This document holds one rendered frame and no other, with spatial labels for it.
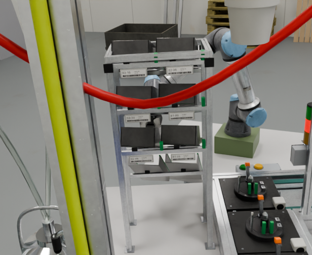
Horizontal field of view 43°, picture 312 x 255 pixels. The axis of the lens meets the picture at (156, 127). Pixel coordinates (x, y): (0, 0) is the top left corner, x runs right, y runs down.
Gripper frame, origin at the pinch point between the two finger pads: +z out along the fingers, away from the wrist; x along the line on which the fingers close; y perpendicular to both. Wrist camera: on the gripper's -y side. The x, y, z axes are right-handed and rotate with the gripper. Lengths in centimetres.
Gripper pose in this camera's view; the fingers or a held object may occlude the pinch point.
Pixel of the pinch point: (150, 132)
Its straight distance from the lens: 168.8
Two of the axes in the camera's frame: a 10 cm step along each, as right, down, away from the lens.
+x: -10.0, -0.2, 0.0
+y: -0.1, 6.4, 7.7
